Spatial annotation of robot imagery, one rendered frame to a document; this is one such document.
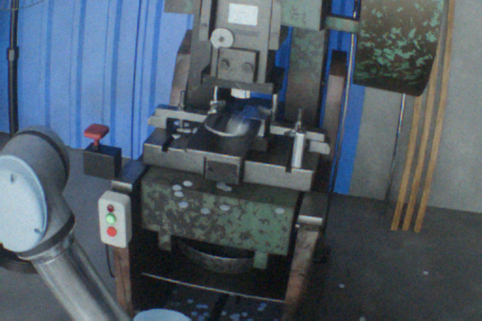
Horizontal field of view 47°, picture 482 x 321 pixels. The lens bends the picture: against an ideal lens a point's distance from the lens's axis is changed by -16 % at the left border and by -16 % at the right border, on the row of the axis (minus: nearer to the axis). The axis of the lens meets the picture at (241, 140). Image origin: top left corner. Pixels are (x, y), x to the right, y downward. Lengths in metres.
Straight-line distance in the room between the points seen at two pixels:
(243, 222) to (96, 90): 1.71
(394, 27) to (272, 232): 0.64
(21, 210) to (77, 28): 2.37
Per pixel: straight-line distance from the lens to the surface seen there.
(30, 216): 0.76
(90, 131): 1.60
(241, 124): 1.61
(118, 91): 3.10
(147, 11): 2.92
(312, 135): 1.70
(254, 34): 1.57
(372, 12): 1.23
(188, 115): 1.75
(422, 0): 1.21
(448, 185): 3.08
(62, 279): 0.83
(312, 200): 1.59
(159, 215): 1.64
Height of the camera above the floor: 1.38
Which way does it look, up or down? 23 degrees down
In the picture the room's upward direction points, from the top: 5 degrees clockwise
